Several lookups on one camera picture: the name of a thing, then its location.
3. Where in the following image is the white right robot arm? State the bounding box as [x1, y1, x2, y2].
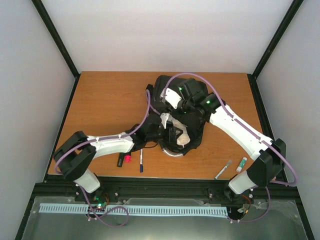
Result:
[178, 78, 286, 201]

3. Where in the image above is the light blue cable duct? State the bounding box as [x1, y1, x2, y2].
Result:
[38, 203, 228, 218]

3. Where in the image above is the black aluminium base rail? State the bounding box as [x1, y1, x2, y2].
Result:
[32, 174, 300, 208]

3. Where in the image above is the black frame post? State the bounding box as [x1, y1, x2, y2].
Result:
[251, 0, 305, 78]
[31, 0, 81, 80]

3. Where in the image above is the black right frame post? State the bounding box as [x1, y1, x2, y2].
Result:
[251, 0, 305, 78]

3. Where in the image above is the green highlighter marker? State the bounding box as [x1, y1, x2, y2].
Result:
[116, 153, 125, 168]

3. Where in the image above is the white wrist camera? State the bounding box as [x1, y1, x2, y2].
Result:
[160, 113, 173, 129]
[160, 88, 183, 110]

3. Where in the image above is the blue ballpoint pen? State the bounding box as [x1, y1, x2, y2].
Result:
[139, 149, 144, 173]

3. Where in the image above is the black student backpack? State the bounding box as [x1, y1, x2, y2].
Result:
[147, 75, 214, 157]

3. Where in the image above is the grey whiteboard marker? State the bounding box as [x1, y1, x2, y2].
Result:
[214, 160, 233, 180]

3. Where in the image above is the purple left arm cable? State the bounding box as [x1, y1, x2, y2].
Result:
[54, 89, 166, 228]

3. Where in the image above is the beige pencil case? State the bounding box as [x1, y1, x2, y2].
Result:
[172, 119, 191, 147]

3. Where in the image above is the pink highlighter marker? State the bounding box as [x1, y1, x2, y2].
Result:
[124, 155, 132, 163]

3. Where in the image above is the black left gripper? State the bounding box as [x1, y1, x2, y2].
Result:
[146, 125, 183, 142]

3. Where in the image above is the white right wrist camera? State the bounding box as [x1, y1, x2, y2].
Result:
[160, 88, 183, 110]

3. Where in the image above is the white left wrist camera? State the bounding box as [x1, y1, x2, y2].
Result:
[160, 113, 173, 129]

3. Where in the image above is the black left frame post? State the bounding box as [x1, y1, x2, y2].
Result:
[31, 0, 81, 80]

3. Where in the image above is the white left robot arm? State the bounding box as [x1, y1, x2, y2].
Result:
[53, 113, 191, 202]

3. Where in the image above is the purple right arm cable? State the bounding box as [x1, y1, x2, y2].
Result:
[161, 72, 300, 224]

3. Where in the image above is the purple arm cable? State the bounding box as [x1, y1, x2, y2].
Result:
[54, 89, 166, 228]
[161, 72, 300, 224]

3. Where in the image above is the white glue stick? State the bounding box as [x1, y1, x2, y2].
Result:
[236, 157, 248, 173]

